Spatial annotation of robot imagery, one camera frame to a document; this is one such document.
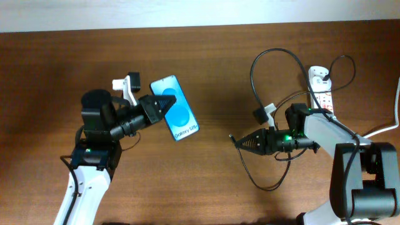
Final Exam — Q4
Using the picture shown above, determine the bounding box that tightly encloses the white USB charger plug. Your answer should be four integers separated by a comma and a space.
309, 76, 332, 93

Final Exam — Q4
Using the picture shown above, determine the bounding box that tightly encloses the blue Galaxy S25+ smartphone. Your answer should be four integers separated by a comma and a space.
150, 75, 199, 141

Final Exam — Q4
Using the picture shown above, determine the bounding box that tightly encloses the white power strip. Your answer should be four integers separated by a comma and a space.
308, 66, 334, 113

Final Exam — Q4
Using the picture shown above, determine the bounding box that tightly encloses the black USB charging cable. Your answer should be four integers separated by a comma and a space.
228, 47, 357, 192

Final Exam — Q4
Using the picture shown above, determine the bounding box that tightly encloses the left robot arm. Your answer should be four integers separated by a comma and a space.
55, 89, 176, 224

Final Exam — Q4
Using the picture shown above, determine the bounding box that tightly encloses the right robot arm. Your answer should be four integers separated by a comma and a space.
233, 103, 399, 224

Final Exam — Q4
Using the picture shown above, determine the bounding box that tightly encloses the left black camera cable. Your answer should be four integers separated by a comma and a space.
59, 124, 85, 225

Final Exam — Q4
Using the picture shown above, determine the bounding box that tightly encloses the white power strip cord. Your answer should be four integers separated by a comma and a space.
362, 76, 400, 139

